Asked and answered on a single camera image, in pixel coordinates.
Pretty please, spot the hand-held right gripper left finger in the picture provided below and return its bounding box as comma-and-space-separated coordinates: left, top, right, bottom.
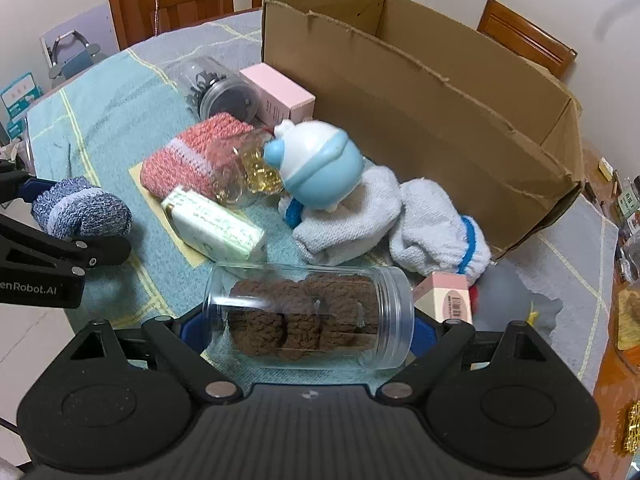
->
70, 310, 246, 406

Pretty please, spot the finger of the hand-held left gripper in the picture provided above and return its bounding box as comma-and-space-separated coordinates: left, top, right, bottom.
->
0, 212, 132, 280
0, 160, 53, 208

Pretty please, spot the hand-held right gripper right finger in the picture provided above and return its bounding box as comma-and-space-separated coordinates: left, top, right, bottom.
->
375, 310, 548, 406

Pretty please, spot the pink carton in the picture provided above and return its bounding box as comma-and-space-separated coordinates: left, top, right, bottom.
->
412, 271, 475, 326
239, 64, 317, 126

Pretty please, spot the blue knit sock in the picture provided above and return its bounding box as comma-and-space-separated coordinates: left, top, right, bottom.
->
31, 176, 133, 241

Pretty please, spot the grey sock bundle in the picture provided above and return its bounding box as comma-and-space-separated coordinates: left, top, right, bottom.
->
389, 177, 493, 281

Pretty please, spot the clear jar of brown scrunchies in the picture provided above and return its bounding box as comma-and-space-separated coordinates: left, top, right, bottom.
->
202, 261, 416, 371

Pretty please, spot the green white tissue packet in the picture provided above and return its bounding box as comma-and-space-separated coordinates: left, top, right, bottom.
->
161, 186, 267, 262

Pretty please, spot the pink knit sock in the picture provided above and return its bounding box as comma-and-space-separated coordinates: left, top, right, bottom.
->
140, 112, 261, 198

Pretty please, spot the clear bottle of gold capsules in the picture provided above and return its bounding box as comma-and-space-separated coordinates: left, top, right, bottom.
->
210, 127, 286, 210

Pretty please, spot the blue white snowman toy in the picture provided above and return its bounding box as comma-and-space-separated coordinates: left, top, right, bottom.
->
262, 120, 365, 226

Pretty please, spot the large cardboard box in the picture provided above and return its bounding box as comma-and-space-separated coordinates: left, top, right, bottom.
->
261, 0, 586, 263

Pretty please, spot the clear jar of black hair clips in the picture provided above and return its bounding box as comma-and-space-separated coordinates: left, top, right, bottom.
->
167, 55, 261, 123

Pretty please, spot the teal white carton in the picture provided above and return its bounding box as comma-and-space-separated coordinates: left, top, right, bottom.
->
0, 72, 43, 126

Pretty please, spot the pale yellow paper sheet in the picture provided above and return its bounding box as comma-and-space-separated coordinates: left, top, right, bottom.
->
129, 162, 211, 266

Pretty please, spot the blue green checked tablecloth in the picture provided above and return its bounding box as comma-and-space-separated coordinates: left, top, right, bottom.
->
25, 10, 621, 381

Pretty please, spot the white fluffy plush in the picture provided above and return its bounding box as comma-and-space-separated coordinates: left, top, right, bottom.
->
292, 165, 403, 266

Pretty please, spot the grey plastic device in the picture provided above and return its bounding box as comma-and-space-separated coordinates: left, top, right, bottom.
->
40, 30, 108, 91

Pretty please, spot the gold box with blister packs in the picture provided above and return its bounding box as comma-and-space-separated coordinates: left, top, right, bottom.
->
615, 280, 640, 361

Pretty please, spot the gold ornament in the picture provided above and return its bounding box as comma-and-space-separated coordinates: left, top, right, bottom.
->
612, 400, 640, 456

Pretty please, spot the dark jar with green label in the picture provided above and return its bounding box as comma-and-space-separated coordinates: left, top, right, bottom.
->
617, 187, 640, 221

